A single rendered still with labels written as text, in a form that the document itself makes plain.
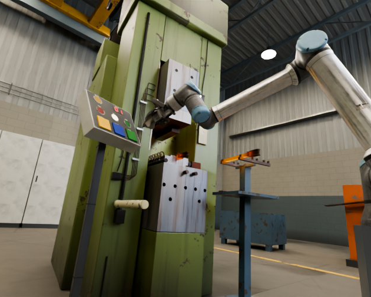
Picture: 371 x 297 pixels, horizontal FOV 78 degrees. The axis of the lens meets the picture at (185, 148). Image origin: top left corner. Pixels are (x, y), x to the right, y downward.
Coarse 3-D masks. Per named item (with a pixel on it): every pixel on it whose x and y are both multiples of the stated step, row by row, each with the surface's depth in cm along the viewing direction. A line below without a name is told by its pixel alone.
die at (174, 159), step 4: (164, 156) 164; (168, 156) 165; (172, 156) 167; (176, 156) 169; (152, 160) 180; (168, 160) 164; (172, 160) 166; (176, 160) 168; (180, 160) 170; (184, 160) 172; (180, 164) 169; (184, 164) 171
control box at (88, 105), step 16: (80, 96) 125; (96, 96) 128; (80, 112) 121; (96, 112) 120; (112, 112) 134; (96, 128) 112; (112, 128) 123; (128, 128) 138; (112, 144) 127; (128, 144) 132
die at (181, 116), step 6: (180, 114) 178; (186, 114) 181; (174, 120) 176; (180, 120) 177; (186, 120) 180; (156, 126) 192; (162, 126) 190; (180, 126) 187; (186, 126) 186; (156, 132) 206
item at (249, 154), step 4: (248, 152) 162; (252, 152) 161; (256, 152) 157; (236, 156) 174; (244, 156) 166; (248, 156) 163; (252, 156) 160; (224, 160) 186; (228, 160) 182; (232, 160) 181
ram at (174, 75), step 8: (168, 64) 181; (176, 64) 185; (160, 72) 192; (168, 72) 179; (176, 72) 184; (184, 72) 188; (192, 72) 193; (160, 80) 188; (168, 80) 178; (176, 80) 182; (184, 80) 187; (192, 80) 191; (160, 88) 184; (168, 88) 176; (176, 88) 180; (160, 96) 181; (168, 96) 175
